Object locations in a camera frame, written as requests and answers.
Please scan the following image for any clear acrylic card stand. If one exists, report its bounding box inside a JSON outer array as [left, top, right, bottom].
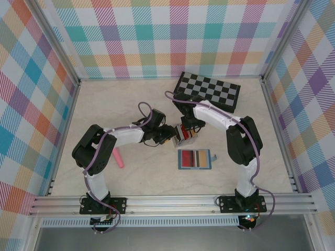
[[171, 124, 197, 149]]

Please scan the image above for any red credit card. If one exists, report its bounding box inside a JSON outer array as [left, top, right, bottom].
[[181, 151, 195, 167]]

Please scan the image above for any gold credit card black stripe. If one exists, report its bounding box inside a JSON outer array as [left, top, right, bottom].
[[195, 151, 209, 167]]

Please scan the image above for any blue card holder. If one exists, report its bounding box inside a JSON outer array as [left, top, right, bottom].
[[177, 148, 219, 171]]

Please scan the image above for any black folding chessboard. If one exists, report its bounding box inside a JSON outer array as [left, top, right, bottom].
[[172, 71, 241, 114]]

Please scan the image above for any pink stick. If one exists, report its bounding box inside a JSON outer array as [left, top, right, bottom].
[[112, 147, 126, 169]]

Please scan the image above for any thin aluminium table rail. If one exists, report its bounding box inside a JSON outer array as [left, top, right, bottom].
[[78, 75, 264, 81]]

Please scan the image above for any long aluminium mounting rail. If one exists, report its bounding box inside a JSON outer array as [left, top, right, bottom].
[[28, 193, 319, 216]]

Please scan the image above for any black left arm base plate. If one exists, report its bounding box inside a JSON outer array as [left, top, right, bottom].
[[79, 197, 128, 215]]

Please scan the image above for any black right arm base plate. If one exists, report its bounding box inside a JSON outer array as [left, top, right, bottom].
[[218, 195, 267, 214]]

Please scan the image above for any slotted grey cable duct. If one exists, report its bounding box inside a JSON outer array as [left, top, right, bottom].
[[40, 218, 241, 228]]

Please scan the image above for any aluminium table side rail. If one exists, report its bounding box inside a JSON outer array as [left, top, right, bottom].
[[261, 78, 300, 194], [46, 79, 82, 197]]

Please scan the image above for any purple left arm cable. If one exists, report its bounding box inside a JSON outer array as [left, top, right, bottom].
[[82, 101, 155, 234]]

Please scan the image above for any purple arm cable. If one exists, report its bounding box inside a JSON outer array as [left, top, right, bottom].
[[164, 90, 275, 232], [82, 101, 155, 234]]

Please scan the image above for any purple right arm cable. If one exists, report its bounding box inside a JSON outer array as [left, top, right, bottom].
[[164, 90, 275, 232]]

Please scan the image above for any aluminium frame post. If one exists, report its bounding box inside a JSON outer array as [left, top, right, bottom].
[[27, 0, 81, 86], [260, 0, 314, 83]]

